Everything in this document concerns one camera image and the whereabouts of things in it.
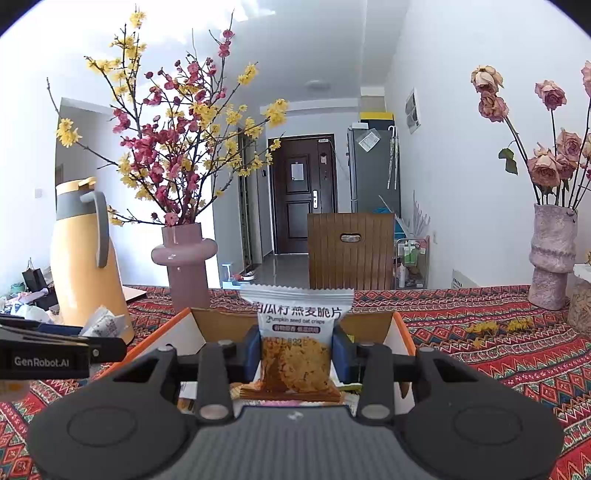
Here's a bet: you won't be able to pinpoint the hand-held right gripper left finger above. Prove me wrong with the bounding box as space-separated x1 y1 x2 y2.
113 325 262 425

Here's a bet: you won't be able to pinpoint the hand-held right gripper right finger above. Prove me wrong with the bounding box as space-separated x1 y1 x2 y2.
331 325 483 425

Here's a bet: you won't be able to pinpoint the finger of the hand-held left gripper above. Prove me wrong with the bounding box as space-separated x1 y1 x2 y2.
0 334 127 363
0 316 85 337

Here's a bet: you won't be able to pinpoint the white snack packet red print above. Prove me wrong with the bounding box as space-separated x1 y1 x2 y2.
79 305 131 339

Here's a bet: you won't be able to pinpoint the oat crisp packet orange base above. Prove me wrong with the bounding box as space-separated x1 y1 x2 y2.
239 284 355 403

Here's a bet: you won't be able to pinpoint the red cardboard box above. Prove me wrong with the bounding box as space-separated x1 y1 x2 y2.
95 307 416 416

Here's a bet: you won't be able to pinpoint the white plastic bag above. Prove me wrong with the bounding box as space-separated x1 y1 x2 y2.
9 302 56 324

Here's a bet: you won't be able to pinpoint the black paper bag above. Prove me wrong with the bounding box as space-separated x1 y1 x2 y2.
22 268 58 311

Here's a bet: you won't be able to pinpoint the yellow thermos jug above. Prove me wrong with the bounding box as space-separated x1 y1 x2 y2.
50 178 136 344

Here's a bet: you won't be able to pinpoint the storage cart with bottles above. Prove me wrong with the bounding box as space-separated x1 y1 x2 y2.
394 235 430 291

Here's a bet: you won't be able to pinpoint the dark brown door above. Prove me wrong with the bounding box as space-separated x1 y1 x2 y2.
268 134 338 256

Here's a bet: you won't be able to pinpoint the patterned red tablecloth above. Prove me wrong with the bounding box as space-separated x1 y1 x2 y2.
0 284 591 480

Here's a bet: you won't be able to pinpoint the fallen yellow petals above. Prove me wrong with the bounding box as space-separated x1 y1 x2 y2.
464 318 534 349

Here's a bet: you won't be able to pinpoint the grey refrigerator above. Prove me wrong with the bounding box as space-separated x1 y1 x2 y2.
347 126 402 214

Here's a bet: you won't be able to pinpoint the white hanging umbrellas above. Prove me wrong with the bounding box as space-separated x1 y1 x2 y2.
387 126 400 190

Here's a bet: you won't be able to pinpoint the yellow and pink blossom branches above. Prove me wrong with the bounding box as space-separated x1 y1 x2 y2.
46 4 289 229

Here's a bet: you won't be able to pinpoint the textured pink vase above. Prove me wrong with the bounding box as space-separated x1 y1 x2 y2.
527 203 579 311

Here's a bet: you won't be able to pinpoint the yellow box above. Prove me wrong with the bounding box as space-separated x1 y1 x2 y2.
360 111 393 130

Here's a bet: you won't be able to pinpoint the clear food container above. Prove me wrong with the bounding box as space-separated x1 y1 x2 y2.
567 264 591 337

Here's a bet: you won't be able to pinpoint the dried pink roses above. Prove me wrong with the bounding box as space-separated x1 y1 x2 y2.
471 60 591 208

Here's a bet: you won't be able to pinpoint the pink ring vase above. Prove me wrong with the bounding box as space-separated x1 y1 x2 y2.
151 223 219 315

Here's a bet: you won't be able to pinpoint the white wall panel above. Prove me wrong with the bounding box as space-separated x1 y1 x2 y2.
405 89 423 134

